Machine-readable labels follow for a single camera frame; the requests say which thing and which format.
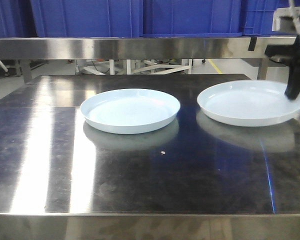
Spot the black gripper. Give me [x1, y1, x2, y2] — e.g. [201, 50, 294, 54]
[265, 36, 300, 100]

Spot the black tape strip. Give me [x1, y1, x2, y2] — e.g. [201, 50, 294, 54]
[247, 36, 258, 52]

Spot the steel shelf frame leg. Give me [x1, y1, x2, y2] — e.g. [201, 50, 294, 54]
[14, 60, 33, 84]

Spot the left blue shelf crate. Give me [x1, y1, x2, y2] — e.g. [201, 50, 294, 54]
[0, 0, 143, 38]

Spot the right blue shelf crate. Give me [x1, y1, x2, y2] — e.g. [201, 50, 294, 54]
[239, 0, 293, 37]

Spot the white metal frame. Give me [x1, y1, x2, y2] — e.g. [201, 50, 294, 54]
[74, 59, 193, 75]

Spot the pale blue plate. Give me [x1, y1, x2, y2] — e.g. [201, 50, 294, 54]
[197, 80, 300, 127]
[80, 88, 181, 135]

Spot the middle blue shelf crate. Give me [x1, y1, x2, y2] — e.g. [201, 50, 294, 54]
[143, 0, 242, 38]

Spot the blue shelf crate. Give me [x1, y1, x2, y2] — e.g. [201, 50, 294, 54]
[143, 0, 242, 38]
[239, 0, 293, 37]
[0, 0, 143, 38]

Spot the steel shelf rail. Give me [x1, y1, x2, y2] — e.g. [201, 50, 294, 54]
[0, 35, 296, 60]

